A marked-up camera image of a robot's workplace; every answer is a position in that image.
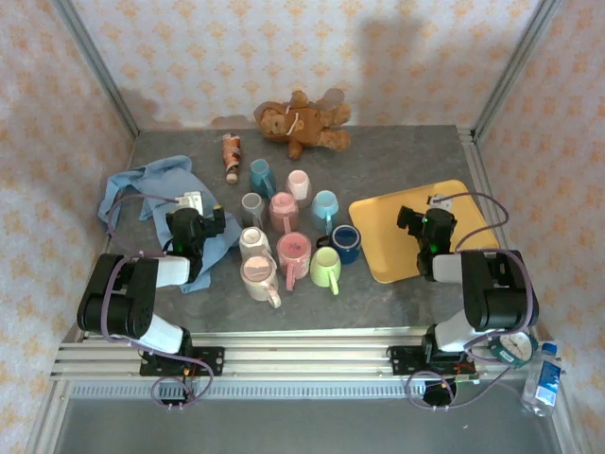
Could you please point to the yellow tray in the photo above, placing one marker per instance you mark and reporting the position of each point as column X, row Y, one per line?
column 378, row 236

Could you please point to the grey mug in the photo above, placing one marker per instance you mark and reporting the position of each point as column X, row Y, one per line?
column 252, row 208

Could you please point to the white mug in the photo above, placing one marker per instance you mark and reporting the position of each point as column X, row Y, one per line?
column 253, row 241

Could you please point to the teal mug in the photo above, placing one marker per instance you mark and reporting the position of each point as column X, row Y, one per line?
column 259, row 175

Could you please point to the large pale pink mug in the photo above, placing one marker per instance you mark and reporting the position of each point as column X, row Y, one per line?
column 257, row 279

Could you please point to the dark blue mug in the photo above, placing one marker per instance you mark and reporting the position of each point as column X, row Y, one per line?
column 346, row 243

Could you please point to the plain pink mug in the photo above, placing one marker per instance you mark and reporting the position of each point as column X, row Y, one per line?
column 283, row 210

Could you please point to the pink patterned mug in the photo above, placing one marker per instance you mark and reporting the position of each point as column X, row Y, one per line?
column 294, row 253

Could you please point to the light blue mug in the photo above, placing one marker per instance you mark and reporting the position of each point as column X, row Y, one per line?
column 325, row 205

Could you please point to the light green mug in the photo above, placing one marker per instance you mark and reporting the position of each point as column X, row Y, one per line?
column 323, row 267

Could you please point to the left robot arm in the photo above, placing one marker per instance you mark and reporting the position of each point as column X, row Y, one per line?
column 137, row 274

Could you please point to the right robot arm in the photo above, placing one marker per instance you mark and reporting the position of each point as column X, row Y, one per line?
column 496, row 293

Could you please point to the light blue cloth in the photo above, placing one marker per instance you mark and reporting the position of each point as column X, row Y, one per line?
column 160, row 177

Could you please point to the brown teddy bear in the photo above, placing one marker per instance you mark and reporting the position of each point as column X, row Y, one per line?
column 307, row 125

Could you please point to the teal dial clock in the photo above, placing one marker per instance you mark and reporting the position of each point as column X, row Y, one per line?
column 515, row 350

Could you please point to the clear water bottle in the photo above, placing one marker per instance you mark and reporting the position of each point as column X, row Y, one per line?
column 543, row 383

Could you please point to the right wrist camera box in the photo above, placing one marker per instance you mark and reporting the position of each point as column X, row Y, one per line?
column 440, row 202

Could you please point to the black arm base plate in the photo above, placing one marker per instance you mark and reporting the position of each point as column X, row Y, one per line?
column 402, row 361
column 212, row 361

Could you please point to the aluminium mounting rail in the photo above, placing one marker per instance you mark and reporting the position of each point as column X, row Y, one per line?
column 307, row 361

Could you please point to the aluminium frame post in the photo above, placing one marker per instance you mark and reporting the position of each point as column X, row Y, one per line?
column 517, row 59
column 94, row 59

